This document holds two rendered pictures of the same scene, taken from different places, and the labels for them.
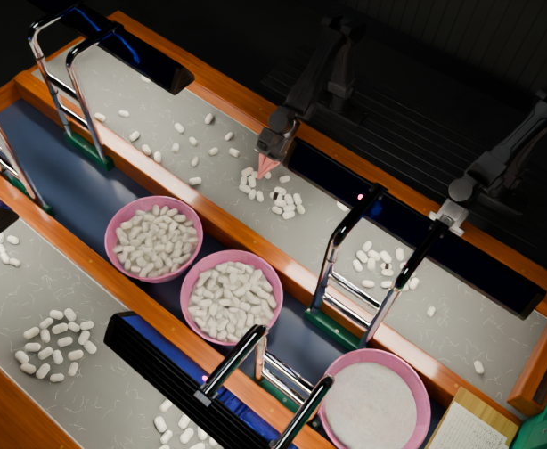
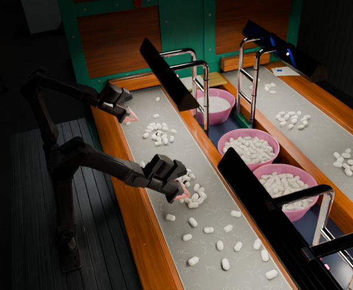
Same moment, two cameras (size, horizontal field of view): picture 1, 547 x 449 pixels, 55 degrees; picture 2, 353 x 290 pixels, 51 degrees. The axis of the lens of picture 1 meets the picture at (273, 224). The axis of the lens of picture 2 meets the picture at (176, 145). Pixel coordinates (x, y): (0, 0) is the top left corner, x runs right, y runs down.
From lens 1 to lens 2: 1.90 m
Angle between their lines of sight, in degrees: 80
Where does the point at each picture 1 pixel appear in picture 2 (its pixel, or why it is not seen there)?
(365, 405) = (211, 107)
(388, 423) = not seen: hidden behind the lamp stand
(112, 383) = (326, 142)
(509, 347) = (138, 100)
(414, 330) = (169, 115)
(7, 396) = not seen: outside the picture
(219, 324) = (260, 142)
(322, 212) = not seen: hidden behind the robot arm
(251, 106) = (149, 250)
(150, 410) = (309, 130)
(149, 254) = (288, 185)
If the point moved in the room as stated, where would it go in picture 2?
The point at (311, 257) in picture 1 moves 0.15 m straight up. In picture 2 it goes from (191, 152) to (190, 123)
